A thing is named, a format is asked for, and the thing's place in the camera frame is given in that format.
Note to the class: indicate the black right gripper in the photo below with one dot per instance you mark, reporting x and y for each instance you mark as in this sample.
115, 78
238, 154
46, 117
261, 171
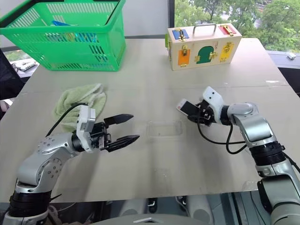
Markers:
206, 114

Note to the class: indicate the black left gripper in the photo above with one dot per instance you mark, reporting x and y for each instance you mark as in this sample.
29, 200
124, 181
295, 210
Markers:
99, 136

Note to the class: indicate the white smartphone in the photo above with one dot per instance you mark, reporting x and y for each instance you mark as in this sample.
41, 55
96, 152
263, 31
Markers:
187, 107

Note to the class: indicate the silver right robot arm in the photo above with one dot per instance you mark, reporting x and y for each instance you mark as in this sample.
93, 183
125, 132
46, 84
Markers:
257, 131

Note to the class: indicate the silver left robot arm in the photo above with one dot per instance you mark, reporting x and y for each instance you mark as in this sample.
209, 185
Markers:
35, 164

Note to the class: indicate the clear plastic phone case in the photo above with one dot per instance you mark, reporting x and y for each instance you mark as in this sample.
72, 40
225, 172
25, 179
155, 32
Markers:
164, 128

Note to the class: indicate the light green towel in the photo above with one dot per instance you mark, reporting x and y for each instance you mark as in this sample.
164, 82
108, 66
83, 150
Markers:
70, 100

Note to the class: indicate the wooden lock box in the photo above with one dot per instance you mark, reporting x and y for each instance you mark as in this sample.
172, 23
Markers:
206, 47

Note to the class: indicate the green plastic shopping basket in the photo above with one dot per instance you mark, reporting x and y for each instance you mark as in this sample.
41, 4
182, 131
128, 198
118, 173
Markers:
70, 51

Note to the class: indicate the small white object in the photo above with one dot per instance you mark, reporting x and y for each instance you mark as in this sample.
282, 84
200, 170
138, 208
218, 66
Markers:
291, 55

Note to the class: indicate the blue packet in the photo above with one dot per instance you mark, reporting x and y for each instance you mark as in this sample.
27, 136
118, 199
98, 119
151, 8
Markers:
59, 23

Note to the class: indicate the black office chair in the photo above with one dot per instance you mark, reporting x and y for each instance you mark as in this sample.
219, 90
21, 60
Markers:
8, 77

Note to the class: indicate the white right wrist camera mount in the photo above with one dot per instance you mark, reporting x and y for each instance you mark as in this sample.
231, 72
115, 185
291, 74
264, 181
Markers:
214, 99

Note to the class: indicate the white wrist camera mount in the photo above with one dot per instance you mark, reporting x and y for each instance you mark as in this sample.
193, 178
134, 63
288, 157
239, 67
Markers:
214, 99
84, 126

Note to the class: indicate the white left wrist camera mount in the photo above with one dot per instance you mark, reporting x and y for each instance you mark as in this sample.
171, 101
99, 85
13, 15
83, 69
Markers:
84, 126

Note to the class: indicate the dark window frame post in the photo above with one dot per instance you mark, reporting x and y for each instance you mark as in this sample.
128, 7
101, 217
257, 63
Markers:
171, 14

